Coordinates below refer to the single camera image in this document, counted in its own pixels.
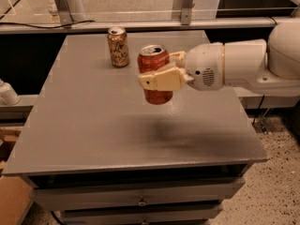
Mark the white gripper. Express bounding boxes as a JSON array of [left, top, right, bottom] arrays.
[[138, 42, 224, 91]]

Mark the red Coca-Cola can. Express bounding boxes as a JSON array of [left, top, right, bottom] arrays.
[[137, 44, 173, 105]]

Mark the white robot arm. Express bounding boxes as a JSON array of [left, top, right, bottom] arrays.
[[138, 22, 300, 97]]

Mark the gold LaCroix can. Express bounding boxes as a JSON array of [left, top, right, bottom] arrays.
[[107, 27, 129, 68]]

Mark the grey drawer cabinet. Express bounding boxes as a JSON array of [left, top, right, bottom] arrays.
[[2, 30, 270, 225]]

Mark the upper grey drawer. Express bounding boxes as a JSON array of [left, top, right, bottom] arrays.
[[31, 177, 245, 211]]

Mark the grey drawer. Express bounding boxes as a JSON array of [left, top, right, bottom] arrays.
[[31, 177, 245, 211], [62, 203, 222, 225]]

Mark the lower grey drawer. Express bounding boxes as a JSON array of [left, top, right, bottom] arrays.
[[62, 203, 222, 225]]

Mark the white pipe fitting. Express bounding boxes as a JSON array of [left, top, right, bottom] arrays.
[[0, 79, 20, 105]]

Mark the brown cardboard box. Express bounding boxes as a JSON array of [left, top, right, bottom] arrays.
[[0, 127, 32, 225]]

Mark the metal bracket post right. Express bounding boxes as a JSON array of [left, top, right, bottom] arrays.
[[180, 0, 194, 25]]

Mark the metal bracket post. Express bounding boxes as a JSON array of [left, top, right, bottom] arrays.
[[180, 0, 194, 25], [54, 0, 72, 27]]

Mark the grey metal rail frame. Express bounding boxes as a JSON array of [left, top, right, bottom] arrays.
[[0, 17, 283, 35]]

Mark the black cable on ledge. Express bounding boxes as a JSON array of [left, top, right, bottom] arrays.
[[0, 19, 97, 29]]

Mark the metal bracket post left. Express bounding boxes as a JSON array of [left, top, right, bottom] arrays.
[[54, 0, 72, 27]]

